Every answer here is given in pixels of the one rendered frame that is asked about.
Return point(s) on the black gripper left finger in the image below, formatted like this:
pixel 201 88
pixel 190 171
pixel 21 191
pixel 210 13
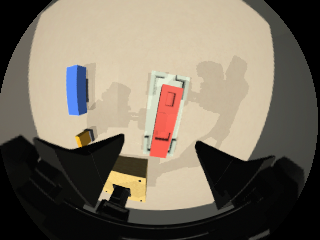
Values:
pixel 87 168

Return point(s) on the white flat tray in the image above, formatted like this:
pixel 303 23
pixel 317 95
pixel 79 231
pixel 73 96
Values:
pixel 158 78

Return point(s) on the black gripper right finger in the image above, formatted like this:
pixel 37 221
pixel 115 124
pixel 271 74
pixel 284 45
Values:
pixel 227 175

